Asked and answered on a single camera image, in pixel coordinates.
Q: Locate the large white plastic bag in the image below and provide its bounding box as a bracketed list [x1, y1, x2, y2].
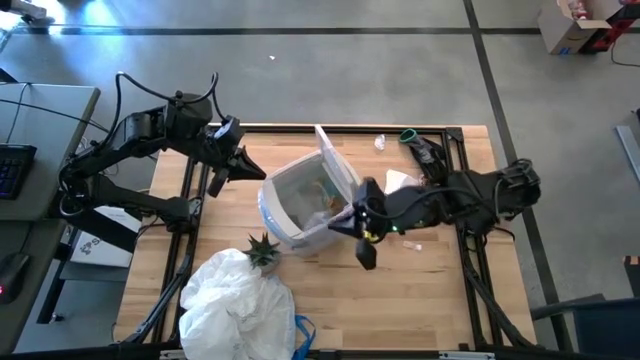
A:
[178, 248, 298, 360]

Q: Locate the succulent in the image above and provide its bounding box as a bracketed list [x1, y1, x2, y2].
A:
[242, 231, 283, 275]

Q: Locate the black cable with yellow tag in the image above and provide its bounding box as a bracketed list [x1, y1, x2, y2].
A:
[354, 187, 501, 272]

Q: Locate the torn white paper piece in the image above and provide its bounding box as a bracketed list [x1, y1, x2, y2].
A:
[383, 168, 421, 196]

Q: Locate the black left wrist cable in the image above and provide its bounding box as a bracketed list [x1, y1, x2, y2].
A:
[113, 71, 222, 131]

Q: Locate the white plastic trash bin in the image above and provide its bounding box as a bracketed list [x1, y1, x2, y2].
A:
[257, 149, 362, 258]

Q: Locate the red and black equipment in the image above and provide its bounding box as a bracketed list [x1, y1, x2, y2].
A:
[579, 0, 640, 55]

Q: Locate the blue bag strap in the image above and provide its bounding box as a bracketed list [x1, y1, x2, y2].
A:
[290, 314, 318, 360]

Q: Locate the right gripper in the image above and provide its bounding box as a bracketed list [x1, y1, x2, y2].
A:
[327, 197, 404, 240]

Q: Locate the white printed box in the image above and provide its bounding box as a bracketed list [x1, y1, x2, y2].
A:
[69, 207, 144, 269]

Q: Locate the black keyboard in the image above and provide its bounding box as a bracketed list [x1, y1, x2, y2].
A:
[0, 143, 39, 201]

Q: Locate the grey desk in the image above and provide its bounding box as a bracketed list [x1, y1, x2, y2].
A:
[0, 82, 102, 222]
[0, 218, 70, 352]

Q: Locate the black glove with green cuff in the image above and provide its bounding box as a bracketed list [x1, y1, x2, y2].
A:
[398, 128, 451, 184]

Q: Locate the grey metal bar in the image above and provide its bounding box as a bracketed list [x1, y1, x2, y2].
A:
[615, 124, 640, 184]

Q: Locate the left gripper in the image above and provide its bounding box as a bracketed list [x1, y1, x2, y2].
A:
[197, 114, 268, 182]

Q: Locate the person's shoe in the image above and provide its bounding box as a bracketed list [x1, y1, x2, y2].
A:
[0, 0, 55, 27]

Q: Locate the black aluminium table frame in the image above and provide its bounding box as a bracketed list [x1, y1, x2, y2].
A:
[113, 123, 539, 351]

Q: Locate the dark blue chair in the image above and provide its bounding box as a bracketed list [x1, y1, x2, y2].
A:
[529, 293, 640, 360]

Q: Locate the white swing bin lid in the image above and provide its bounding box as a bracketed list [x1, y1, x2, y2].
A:
[262, 124, 363, 239]

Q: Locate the black computer mouse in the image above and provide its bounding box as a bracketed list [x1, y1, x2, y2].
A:
[0, 251, 32, 305]

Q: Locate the blue plastic bin liner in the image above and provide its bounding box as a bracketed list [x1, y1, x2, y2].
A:
[257, 179, 351, 251]

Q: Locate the brown paper wrapper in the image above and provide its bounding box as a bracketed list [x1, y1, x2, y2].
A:
[313, 178, 349, 214]

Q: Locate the black desk cable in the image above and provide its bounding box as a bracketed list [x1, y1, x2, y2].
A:
[0, 97, 111, 136]

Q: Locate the open cardboard box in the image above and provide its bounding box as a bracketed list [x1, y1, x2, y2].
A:
[537, 0, 614, 56]

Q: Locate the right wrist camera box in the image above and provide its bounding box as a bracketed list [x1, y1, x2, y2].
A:
[355, 177, 387, 216]

